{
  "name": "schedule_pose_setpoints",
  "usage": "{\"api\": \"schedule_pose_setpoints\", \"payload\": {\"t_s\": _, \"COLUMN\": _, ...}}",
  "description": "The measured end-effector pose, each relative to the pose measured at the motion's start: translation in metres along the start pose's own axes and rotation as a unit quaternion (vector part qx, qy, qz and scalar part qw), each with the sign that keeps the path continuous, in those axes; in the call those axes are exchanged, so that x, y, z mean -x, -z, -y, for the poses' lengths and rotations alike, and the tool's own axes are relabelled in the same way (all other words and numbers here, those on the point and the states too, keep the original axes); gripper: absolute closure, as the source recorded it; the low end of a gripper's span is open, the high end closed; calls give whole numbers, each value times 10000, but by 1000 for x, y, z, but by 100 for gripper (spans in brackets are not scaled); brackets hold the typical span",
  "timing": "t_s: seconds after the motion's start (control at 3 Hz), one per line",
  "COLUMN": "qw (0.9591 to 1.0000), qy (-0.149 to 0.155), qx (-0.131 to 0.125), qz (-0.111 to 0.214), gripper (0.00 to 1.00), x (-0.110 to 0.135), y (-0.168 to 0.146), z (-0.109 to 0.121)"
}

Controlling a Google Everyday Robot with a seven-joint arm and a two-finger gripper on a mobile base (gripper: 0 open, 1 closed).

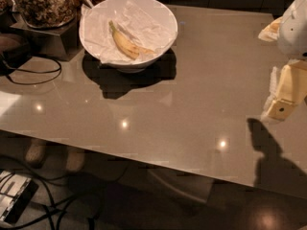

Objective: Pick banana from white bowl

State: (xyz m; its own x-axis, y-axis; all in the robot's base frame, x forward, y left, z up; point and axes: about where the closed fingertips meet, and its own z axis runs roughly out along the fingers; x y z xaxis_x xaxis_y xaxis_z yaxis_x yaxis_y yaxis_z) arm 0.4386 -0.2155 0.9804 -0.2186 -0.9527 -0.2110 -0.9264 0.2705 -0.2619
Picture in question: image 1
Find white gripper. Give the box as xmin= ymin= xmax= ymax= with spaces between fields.
xmin=258 ymin=0 xmax=307 ymax=123

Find yellow banana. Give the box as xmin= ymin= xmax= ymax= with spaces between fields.
xmin=108 ymin=21 xmax=154 ymax=60

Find white bowl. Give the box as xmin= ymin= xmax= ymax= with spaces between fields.
xmin=78 ymin=0 xmax=178 ymax=74

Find white paper liner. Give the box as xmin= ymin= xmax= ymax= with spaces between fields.
xmin=80 ymin=0 xmax=177 ymax=65

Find dark square stand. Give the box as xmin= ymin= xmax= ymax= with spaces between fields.
xmin=11 ymin=16 xmax=83 ymax=61

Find glass jar of nuts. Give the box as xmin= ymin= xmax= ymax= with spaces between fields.
xmin=13 ymin=0 xmax=76 ymax=29

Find black cable on table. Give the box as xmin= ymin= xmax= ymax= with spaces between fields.
xmin=0 ymin=53 xmax=62 ymax=86

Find black floor cables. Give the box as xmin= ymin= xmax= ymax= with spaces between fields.
xmin=0 ymin=155 xmax=106 ymax=230

